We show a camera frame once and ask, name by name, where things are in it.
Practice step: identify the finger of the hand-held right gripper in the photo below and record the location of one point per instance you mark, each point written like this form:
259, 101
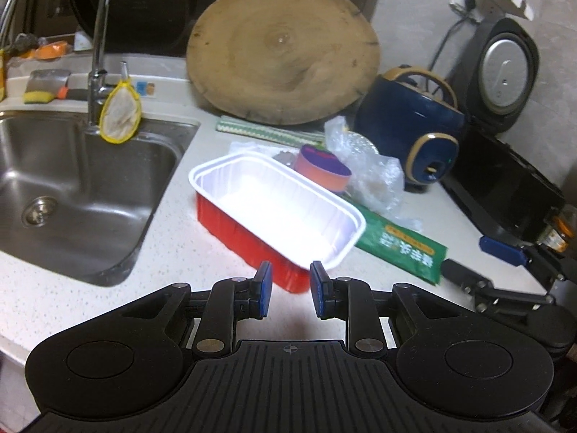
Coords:
460, 273
500, 248

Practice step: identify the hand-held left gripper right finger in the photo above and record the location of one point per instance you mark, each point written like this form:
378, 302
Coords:
319, 291

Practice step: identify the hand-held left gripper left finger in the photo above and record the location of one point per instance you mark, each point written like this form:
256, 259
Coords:
263, 291

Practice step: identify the green snack packet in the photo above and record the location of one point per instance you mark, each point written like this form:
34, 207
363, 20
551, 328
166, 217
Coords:
401, 243

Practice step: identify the red and white food tray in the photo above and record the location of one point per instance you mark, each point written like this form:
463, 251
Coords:
270, 207

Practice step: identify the purple eggplant sponge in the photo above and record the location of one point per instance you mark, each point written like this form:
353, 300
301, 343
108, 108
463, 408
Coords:
322, 167

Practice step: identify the glass jar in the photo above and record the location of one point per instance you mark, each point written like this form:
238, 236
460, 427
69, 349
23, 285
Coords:
561, 230

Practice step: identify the black rice cooker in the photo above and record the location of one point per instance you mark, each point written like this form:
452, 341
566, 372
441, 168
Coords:
496, 180

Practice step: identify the clear plastic bag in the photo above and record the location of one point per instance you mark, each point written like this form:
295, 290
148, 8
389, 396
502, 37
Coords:
374, 176

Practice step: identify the navy blue electric pot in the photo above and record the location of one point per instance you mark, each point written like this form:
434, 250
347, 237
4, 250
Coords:
405, 121

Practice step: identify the green striped cloth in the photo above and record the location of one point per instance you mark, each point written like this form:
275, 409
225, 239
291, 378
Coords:
252, 128

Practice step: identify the stainless steel sink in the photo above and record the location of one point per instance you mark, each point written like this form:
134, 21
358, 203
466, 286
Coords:
90, 198

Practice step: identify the yellow rimmed mesh strainer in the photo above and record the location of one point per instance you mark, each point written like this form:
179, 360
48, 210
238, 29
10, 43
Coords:
119, 112

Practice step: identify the blue and orange sticker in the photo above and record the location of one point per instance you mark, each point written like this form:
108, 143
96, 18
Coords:
145, 89

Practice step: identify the round wooden cutting board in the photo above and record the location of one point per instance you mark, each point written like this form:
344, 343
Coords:
279, 54

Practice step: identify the yellow sponge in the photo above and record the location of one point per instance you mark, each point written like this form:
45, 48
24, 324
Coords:
38, 98

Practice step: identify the black wok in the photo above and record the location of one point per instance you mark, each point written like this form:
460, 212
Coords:
148, 9

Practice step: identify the chrome faucet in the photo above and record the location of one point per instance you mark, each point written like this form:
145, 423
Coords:
100, 31

